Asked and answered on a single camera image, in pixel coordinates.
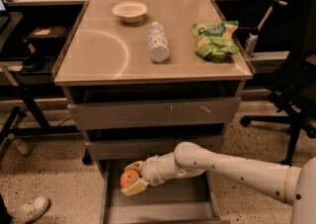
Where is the grey open bottom drawer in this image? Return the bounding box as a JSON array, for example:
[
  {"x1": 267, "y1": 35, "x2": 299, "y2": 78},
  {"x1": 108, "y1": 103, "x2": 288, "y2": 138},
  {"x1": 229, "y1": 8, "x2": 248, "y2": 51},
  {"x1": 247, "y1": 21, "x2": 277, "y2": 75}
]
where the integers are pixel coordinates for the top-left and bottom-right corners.
[{"x1": 100, "y1": 160, "x2": 230, "y2": 224}]

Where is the clear plastic water bottle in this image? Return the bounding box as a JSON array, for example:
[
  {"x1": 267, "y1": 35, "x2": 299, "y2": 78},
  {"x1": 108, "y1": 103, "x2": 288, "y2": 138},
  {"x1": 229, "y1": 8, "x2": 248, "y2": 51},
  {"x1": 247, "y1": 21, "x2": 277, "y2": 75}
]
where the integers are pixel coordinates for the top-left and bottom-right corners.
[{"x1": 148, "y1": 22, "x2": 169, "y2": 63}]

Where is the white spray bottle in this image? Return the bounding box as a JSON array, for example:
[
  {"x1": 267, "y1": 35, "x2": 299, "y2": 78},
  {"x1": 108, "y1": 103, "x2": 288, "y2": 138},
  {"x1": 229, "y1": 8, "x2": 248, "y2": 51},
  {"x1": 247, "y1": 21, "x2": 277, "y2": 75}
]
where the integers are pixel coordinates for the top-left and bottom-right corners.
[{"x1": 244, "y1": 28, "x2": 259, "y2": 56}]

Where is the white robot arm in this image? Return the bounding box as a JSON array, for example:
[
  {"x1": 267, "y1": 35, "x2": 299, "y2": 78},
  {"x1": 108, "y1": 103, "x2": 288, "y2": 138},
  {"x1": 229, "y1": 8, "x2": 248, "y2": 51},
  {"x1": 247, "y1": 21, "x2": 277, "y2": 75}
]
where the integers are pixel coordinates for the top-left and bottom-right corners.
[{"x1": 119, "y1": 142, "x2": 316, "y2": 224}]

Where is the black box on shelf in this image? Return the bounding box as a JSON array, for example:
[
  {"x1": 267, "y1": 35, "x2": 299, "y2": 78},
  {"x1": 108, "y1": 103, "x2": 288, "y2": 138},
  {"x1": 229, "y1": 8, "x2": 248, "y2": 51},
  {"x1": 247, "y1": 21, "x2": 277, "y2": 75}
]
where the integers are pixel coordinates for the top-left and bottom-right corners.
[{"x1": 28, "y1": 26, "x2": 68, "y2": 47}]

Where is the orange fruit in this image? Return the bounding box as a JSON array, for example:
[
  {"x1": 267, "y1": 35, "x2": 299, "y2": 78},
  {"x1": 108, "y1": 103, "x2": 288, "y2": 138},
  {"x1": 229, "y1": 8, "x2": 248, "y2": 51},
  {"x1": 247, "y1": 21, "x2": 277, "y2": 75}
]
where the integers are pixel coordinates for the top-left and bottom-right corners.
[{"x1": 119, "y1": 169, "x2": 140, "y2": 187}]

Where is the grey top drawer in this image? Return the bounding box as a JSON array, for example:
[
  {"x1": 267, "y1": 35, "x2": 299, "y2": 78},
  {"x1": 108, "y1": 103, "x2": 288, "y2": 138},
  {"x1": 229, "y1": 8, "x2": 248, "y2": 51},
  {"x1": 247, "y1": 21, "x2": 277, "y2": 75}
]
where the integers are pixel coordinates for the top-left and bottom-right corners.
[{"x1": 68, "y1": 97, "x2": 240, "y2": 130}]

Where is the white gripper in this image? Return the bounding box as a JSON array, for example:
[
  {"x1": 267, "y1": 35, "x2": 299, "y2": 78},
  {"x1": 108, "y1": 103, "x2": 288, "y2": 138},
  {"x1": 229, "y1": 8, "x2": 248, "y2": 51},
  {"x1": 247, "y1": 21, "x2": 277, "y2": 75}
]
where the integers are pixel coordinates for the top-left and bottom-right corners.
[{"x1": 119, "y1": 152, "x2": 205, "y2": 197}]

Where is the black desk frame left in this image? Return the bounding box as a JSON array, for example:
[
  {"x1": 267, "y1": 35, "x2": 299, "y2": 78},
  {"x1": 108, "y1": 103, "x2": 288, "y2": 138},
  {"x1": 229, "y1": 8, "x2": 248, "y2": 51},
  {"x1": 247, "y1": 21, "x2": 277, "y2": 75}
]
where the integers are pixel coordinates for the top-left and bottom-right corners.
[{"x1": 0, "y1": 12, "x2": 80, "y2": 162}]

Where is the white sneaker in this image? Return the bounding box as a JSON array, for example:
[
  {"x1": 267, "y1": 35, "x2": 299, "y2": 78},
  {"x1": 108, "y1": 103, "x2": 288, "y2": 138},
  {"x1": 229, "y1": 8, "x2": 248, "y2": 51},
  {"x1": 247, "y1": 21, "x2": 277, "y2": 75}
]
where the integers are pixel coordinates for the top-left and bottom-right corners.
[{"x1": 10, "y1": 196, "x2": 50, "y2": 224}]

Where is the grey drawer cabinet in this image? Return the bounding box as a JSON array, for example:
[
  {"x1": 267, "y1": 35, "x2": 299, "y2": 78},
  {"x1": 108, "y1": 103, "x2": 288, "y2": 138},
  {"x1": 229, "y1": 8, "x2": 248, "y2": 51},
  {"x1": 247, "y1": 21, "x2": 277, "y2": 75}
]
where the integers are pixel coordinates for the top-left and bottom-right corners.
[{"x1": 51, "y1": 0, "x2": 256, "y2": 224}]

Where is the white paper bowl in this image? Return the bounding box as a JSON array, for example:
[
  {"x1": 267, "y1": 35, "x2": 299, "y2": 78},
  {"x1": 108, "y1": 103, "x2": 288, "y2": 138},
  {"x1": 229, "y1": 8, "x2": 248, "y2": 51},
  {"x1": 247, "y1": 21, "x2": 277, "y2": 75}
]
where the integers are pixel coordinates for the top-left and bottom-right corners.
[{"x1": 113, "y1": 2, "x2": 148, "y2": 24}]

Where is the plastic bottle on floor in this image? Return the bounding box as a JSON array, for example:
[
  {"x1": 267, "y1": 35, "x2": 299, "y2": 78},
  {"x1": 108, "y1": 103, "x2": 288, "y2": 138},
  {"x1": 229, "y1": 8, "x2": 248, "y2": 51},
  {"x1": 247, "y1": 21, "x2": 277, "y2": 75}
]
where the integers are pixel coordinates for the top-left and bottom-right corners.
[{"x1": 8, "y1": 133, "x2": 30, "y2": 156}]

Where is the black office chair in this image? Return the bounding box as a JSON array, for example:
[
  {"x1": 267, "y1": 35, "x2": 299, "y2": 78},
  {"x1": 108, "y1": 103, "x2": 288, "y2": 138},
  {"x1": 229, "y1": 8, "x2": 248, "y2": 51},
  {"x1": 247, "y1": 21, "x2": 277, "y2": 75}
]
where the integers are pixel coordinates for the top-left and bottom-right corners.
[{"x1": 240, "y1": 0, "x2": 316, "y2": 165}]

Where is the green chip bag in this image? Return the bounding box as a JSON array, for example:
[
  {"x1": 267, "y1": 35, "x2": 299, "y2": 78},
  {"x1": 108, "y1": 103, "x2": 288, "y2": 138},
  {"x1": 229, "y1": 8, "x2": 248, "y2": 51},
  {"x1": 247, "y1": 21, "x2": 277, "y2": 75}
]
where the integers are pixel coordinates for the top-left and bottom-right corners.
[{"x1": 192, "y1": 21, "x2": 239, "y2": 63}]

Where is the grey middle drawer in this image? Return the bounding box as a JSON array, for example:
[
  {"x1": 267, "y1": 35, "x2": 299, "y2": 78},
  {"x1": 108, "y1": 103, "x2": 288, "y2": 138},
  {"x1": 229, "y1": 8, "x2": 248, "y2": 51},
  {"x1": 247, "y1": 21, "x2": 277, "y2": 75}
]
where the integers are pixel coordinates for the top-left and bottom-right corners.
[{"x1": 84, "y1": 135, "x2": 224, "y2": 160}]

